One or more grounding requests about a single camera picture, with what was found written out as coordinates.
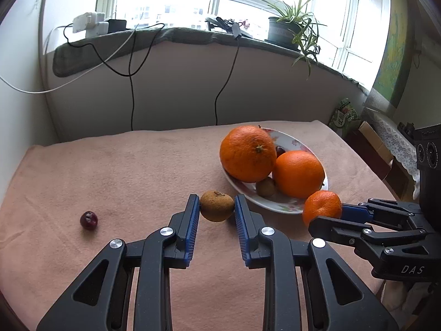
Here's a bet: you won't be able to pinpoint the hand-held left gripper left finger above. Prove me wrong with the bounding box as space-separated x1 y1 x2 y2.
36 194 201 331

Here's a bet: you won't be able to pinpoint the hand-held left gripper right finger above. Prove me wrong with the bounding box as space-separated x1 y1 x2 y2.
234 194 400 331

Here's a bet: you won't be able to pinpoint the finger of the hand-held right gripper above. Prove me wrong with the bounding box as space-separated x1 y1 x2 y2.
340 198 427 229
308 215 429 256

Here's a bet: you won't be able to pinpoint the tangerine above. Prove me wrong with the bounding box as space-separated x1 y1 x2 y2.
302 190 343 227

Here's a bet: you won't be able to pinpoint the brown kiwi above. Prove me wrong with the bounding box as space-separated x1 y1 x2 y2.
256 177 276 198
200 190 235 223

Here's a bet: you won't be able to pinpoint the white floral plate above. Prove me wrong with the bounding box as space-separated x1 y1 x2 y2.
220 127 329 215

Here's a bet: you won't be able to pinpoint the large orange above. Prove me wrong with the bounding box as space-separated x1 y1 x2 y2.
273 151 326 199
220 126 278 183

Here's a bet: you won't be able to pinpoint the cardboard box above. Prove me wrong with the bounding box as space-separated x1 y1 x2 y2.
358 121 393 166

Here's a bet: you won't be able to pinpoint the white lace cloth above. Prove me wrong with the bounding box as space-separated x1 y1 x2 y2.
365 90 421 181

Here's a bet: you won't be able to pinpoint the pink blanket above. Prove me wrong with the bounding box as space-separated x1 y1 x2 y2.
0 120 397 331

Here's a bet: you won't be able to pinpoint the green bag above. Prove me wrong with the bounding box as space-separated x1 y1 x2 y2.
329 98 361 137

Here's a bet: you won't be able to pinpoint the potted spider plant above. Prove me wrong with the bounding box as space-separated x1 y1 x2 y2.
244 0 326 80

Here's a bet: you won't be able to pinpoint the grey windowsill cloth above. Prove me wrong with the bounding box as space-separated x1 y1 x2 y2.
52 27 369 95

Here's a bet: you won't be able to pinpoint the grey device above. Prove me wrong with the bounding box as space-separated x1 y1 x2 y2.
205 15 254 38

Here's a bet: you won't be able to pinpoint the white power adapters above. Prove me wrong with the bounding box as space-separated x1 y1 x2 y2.
72 12 109 37

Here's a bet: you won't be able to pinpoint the black cable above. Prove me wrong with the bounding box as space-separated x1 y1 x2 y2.
65 24 166 132
214 34 241 126

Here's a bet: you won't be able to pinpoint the wall map poster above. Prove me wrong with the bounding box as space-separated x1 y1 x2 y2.
374 0 419 109

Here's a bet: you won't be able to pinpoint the white cable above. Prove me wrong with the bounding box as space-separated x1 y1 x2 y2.
0 24 138 94

